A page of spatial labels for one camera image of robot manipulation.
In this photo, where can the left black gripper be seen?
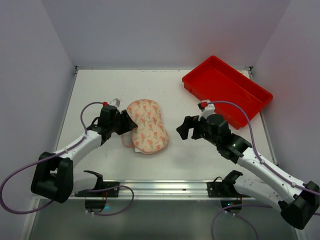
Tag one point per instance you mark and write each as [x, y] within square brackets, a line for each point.
[120, 123]

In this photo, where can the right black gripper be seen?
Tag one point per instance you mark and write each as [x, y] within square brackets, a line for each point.
[196, 128]

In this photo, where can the floral fabric laundry bag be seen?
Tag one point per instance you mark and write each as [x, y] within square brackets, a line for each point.
[150, 136]

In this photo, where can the pink bra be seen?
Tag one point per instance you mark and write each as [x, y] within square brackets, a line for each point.
[127, 140]

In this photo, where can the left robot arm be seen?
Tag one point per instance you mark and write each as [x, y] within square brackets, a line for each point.
[54, 176]

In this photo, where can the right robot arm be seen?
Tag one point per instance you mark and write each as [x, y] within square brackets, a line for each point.
[296, 200]

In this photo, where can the red plastic tray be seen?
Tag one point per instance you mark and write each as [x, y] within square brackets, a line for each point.
[215, 80]

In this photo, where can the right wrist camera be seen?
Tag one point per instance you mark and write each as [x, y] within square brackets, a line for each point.
[207, 108]

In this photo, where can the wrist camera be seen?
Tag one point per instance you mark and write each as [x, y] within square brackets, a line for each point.
[115, 102]
[207, 108]

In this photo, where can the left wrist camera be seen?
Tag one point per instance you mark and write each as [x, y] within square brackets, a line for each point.
[115, 102]

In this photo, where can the aluminium front rail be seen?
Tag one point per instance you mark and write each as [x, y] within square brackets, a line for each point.
[137, 190]

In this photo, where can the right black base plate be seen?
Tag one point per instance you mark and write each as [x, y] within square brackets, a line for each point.
[218, 188]

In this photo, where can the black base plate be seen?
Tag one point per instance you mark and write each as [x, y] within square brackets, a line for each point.
[113, 193]
[218, 188]

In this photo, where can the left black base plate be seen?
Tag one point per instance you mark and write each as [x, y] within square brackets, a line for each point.
[113, 193]

